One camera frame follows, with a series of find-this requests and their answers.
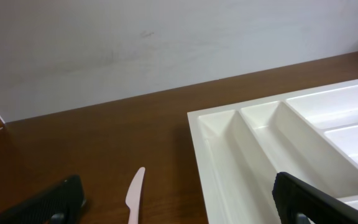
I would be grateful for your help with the white cutlery tray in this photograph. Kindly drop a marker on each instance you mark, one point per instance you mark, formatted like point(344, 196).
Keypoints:
point(311, 134)

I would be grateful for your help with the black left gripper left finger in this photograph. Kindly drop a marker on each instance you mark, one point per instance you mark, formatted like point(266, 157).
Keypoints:
point(60, 203)

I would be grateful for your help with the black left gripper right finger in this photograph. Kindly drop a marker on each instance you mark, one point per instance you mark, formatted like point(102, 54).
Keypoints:
point(298, 202)

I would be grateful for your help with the pink plastic knife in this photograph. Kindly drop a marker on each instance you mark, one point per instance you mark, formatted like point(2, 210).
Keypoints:
point(133, 196)

